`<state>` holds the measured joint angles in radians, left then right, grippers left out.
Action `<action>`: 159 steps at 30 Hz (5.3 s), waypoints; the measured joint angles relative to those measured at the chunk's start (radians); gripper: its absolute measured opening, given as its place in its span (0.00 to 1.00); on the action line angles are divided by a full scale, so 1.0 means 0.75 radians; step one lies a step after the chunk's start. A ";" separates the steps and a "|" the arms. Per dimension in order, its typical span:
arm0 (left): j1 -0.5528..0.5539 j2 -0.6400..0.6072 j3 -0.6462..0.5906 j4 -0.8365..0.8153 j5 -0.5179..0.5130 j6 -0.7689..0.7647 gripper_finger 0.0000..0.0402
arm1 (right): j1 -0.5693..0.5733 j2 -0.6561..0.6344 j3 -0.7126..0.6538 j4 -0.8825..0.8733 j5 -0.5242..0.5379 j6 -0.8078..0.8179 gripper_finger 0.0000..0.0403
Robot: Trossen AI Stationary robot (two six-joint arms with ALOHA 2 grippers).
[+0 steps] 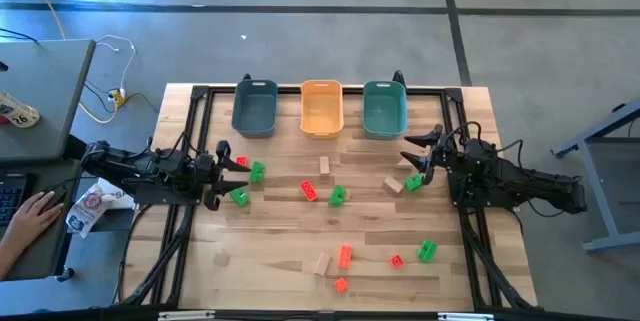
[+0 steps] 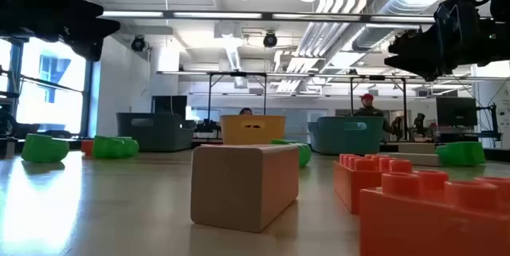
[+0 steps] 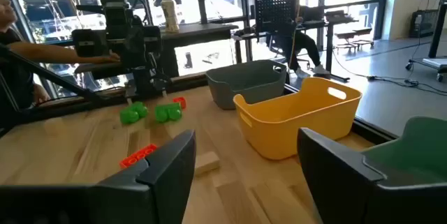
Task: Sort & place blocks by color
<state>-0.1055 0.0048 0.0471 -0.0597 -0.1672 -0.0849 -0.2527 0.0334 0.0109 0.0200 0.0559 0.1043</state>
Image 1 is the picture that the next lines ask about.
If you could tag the small red block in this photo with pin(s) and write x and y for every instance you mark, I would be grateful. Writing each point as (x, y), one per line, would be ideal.
(242, 161)
(396, 261)

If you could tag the grey-blue plastic bin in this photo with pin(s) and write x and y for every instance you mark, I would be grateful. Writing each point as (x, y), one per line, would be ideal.
(255, 111)

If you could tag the yellow power plug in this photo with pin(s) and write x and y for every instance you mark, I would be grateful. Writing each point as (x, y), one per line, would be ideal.
(118, 98)

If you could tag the green notched block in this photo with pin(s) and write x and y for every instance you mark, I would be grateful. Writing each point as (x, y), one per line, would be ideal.
(336, 197)
(257, 172)
(412, 183)
(239, 197)
(426, 252)

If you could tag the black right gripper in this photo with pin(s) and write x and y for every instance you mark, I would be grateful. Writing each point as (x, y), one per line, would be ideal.
(442, 161)

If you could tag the person's hand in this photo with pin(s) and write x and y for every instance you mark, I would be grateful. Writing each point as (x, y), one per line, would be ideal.
(32, 218)

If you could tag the light grey desk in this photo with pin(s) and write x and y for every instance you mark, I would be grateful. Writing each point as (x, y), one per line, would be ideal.
(45, 91)

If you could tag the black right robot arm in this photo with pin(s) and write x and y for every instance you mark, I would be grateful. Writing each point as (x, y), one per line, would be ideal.
(540, 186)

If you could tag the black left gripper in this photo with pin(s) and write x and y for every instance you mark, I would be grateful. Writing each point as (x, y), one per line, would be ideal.
(209, 176)

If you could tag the long red block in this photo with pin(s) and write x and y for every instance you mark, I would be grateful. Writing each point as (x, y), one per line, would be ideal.
(309, 190)

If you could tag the small orange block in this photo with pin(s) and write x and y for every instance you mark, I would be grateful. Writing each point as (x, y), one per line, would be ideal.
(341, 285)

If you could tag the black keyboard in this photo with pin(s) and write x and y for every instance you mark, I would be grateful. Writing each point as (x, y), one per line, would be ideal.
(10, 201)

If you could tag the silver table clamp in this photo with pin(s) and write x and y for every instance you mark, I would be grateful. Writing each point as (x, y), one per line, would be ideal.
(186, 316)
(465, 317)

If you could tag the orange plastic bin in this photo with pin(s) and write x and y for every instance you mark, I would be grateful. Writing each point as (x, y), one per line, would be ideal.
(322, 111)

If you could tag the person's forearm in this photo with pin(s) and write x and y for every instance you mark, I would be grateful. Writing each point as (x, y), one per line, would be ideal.
(10, 256)

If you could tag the white printed paper sheet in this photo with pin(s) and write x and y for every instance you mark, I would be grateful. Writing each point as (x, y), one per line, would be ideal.
(120, 196)

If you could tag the teal plastic bin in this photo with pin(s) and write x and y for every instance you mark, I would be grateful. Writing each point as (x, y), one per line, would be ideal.
(384, 111)

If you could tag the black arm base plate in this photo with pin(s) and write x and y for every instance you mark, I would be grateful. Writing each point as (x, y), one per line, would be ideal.
(150, 197)
(460, 202)

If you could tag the dark grey desk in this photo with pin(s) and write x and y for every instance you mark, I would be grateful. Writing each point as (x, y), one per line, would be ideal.
(45, 251)

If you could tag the long orange block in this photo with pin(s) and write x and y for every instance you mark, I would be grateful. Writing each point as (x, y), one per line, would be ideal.
(344, 256)

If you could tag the small wooden cube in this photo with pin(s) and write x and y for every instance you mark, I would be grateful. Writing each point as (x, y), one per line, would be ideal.
(221, 259)

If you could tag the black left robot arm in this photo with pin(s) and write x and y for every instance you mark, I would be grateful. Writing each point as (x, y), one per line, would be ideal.
(125, 166)

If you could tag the white printed snack bag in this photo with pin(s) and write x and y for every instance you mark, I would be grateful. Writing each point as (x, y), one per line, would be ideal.
(87, 208)

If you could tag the white packet with number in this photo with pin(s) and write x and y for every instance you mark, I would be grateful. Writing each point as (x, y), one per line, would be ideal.
(17, 111)

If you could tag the rectangular wooden block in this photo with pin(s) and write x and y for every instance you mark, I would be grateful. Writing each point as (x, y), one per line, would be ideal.
(393, 184)
(322, 263)
(324, 165)

